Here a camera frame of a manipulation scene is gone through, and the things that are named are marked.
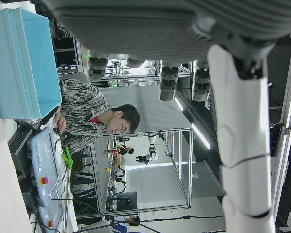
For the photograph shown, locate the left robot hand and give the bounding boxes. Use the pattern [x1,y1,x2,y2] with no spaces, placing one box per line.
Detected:
[36,0,291,233]

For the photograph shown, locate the grey office chair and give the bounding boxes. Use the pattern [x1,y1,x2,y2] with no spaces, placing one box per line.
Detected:
[62,72,92,86]

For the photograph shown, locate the white led light bar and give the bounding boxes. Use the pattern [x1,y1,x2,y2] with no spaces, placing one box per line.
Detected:
[191,123,211,150]
[174,96,184,112]

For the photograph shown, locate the person in patterned sweater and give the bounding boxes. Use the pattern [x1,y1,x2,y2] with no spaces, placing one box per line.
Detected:
[54,78,141,155]

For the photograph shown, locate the light blue plastic bin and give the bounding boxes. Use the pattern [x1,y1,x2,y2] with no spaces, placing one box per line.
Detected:
[0,7,63,120]

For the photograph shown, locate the background person in black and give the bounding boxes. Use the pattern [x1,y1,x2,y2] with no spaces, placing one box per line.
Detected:
[117,144,135,156]

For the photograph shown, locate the green plastic clip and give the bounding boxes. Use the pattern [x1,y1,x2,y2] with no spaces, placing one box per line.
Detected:
[61,145,74,169]

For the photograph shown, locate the blue-grey teach pendant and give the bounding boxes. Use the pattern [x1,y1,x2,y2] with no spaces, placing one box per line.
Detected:
[37,201,65,230]
[30,126,66,208]

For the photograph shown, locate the black background monitor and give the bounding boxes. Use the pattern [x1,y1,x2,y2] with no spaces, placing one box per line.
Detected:
[116,191,138,211]

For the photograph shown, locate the background person in blue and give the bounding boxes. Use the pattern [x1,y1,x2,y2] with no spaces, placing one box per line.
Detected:
[112,214,141,233]

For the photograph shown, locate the aluminium frame cage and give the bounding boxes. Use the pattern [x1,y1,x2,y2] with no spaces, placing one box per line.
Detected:
[91,128,194,217]

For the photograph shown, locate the aluminium frame beam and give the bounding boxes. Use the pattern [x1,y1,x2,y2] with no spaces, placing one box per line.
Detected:
[271,30,291,233]

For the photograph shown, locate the black mounted camera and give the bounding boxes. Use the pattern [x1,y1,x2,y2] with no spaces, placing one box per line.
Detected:
[269,122,287,158]

